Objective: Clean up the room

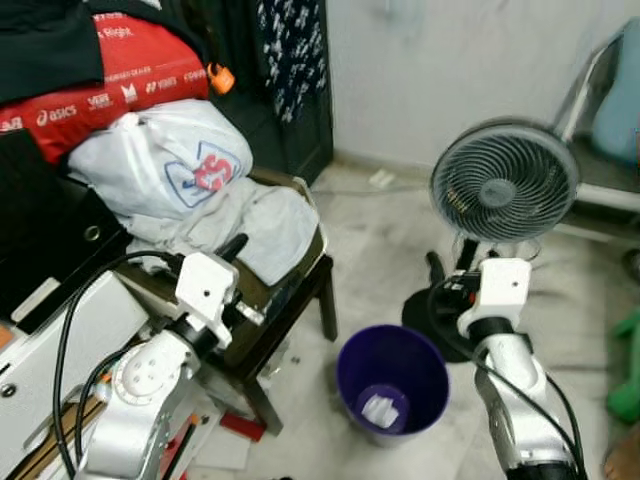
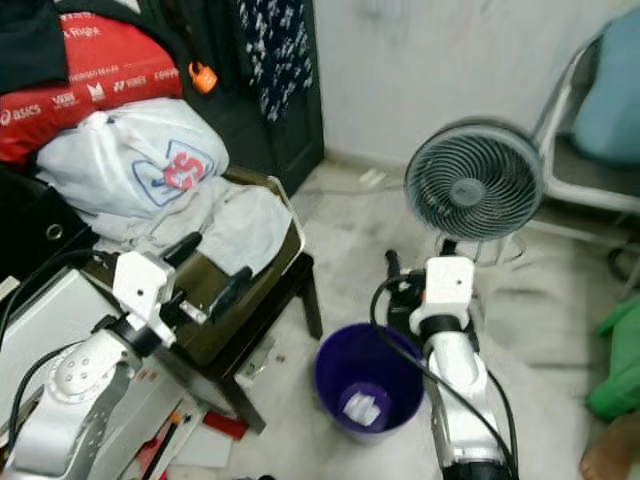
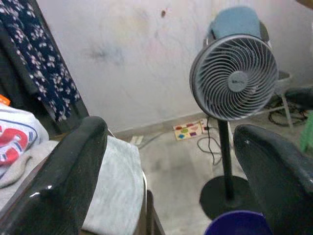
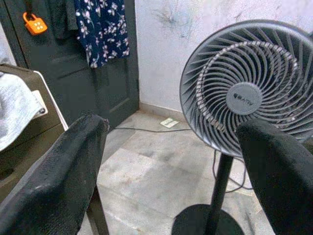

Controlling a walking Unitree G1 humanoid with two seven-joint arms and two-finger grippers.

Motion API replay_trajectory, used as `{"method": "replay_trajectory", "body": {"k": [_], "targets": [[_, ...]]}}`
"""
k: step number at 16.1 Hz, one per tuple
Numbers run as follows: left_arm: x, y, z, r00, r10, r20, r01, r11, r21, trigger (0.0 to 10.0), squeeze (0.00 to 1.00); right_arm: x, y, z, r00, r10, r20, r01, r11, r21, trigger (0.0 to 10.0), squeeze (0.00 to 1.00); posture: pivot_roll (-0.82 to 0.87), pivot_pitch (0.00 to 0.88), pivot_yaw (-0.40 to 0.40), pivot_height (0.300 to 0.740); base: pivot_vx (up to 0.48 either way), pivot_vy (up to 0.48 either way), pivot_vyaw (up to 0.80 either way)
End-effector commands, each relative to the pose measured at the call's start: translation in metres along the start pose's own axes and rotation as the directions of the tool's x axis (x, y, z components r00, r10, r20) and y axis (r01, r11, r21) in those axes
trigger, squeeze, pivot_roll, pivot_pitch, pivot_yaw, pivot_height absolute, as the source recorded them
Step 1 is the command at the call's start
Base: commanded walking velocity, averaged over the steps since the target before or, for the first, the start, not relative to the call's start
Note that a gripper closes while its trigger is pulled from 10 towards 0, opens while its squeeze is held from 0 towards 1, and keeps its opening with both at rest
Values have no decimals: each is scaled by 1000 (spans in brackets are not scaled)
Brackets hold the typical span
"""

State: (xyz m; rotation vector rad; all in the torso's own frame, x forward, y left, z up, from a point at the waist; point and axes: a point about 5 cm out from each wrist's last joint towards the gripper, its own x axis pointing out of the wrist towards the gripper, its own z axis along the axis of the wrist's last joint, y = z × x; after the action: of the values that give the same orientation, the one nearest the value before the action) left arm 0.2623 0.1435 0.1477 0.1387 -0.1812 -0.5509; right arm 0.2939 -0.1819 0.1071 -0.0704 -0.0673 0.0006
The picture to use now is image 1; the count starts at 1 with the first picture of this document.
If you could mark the white wrapper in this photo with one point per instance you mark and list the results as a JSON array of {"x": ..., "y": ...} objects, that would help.
[{"x": 381, "y": 411}]

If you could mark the dark wooden chair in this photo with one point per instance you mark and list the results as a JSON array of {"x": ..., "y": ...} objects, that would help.
[{"x": 300, "y": 300}]

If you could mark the light grey cloth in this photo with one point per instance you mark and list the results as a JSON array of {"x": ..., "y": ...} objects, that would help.
[{"x": 275, "y": 230}]

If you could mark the purple waste bin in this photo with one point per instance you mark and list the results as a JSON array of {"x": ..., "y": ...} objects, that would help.
[{"x": 392, "y": 365}]

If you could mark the grey round floor fan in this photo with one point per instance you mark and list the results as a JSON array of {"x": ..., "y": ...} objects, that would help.
[{"x": 505, "y": 185}]

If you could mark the small red item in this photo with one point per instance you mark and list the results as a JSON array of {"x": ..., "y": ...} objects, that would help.
[{"x": 243, "y": 426}]

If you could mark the dark cabinet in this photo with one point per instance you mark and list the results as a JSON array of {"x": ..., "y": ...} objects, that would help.
[{"x": 240, "y": 130}]

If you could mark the white plastic bag red logo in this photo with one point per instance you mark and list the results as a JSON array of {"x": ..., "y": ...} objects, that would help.
[{"x": 150, "y": 160}]

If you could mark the grey metal chair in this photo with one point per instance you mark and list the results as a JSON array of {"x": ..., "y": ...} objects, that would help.
[{"x": 590, "y": 185}]

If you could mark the orange tag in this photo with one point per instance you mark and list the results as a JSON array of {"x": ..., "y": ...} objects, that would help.
[{"x": 221, "y": 79}]

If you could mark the black box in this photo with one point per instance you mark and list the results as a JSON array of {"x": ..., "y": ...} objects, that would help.
[{"x": 50, "y": 230}]

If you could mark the white box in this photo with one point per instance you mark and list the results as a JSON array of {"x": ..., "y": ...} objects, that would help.
[{"x": 60, "y": 370}]

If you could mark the red sports bag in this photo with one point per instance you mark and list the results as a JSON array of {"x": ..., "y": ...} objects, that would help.
[{"x": 110, "y": 95}]

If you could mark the dark garment with white print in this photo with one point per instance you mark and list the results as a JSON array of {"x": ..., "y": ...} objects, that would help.
[{"x": 295, "y": 55}]

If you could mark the light blue cushion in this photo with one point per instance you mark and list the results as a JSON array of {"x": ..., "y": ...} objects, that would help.
[{"x": 622, "y": 100}]

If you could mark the black cloth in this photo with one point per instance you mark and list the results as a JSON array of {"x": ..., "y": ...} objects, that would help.
[{"x": 45, "y": 40}]

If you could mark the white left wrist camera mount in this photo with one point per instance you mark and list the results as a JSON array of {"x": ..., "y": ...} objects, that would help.
[{"x": 207, "y": 285}]

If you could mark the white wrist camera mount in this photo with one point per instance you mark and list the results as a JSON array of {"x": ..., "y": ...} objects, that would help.
[
  {"x": 207, "y": 285},
  {"x": 505, "y": 287}
]

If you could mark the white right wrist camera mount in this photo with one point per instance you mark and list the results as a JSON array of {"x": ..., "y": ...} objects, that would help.
[{"x": 505, "y": 287}]

